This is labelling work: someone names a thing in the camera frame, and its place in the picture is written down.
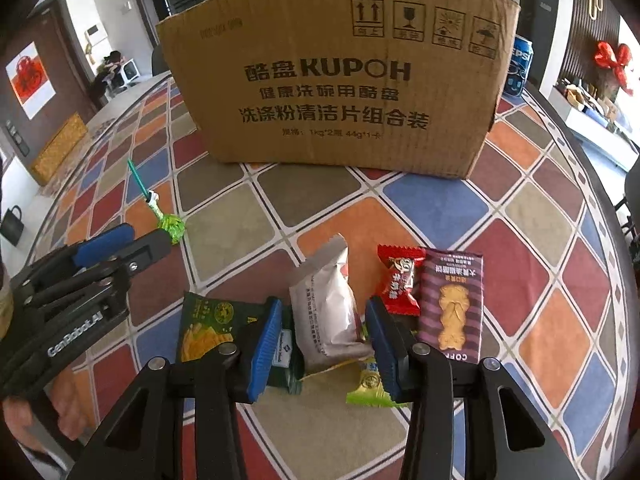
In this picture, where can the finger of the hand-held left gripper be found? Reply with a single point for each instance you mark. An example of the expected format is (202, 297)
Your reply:
(150, 247)
(102, 245)

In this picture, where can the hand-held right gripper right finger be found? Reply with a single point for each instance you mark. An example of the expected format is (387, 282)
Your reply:
(382, 355)

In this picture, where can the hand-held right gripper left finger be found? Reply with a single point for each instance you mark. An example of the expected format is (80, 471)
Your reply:
(262, 350)

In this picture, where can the yellow green snack packet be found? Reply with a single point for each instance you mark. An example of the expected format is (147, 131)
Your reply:
(367, 390)

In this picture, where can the dark green chips packet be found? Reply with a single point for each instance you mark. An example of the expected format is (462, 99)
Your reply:
(205, 330)

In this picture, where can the white snack packet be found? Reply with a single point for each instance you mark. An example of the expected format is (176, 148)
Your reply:
(325, 320)

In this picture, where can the brown cardboard box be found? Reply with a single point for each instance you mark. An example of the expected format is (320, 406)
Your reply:
(325, 110)

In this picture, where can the person's left hand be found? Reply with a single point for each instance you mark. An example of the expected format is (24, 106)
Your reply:
(72, 405)

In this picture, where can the green lollipop with stick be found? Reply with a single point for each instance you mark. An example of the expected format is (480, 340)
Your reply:
(170, 225)

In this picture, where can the red candy packet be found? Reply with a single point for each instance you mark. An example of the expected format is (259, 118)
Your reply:
(397, 280)

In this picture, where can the purple striped biscuit packet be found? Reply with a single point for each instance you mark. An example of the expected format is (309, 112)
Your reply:
(450, 305)

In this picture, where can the black mug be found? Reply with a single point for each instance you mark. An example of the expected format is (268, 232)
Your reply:
(11, 227)

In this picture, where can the yellow box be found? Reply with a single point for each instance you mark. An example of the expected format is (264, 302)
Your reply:
(60, 150)

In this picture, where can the colourful chequered table mat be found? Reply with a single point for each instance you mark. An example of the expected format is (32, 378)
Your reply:
(450, 210)

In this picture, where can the brown door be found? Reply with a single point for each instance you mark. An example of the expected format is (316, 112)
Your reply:
(70, 75)

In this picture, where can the white storage cube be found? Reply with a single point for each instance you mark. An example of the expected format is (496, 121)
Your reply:
(130, 70)

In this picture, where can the red white door poster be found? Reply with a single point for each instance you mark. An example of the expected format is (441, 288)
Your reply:
(30, 80)

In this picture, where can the grey chair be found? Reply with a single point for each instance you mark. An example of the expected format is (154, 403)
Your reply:
(632, 185)

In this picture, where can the white low cabinet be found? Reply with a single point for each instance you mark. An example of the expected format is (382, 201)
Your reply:
(595, 127)

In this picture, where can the blue soda can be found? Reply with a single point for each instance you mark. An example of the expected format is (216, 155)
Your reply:
(517, 70)

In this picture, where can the pile of assorted boxes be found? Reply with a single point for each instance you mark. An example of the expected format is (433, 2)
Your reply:
(590, 97)

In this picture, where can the red foil balloon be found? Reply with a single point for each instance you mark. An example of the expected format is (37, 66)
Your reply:
(615, 57)

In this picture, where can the dark interior door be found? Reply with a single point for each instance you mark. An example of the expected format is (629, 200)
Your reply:
(540, 10)

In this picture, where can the white wall intercom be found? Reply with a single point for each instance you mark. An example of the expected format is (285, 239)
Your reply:
(93, 40)

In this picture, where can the wooden slat wall panel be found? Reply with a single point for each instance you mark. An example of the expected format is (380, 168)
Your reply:
(580, 20)

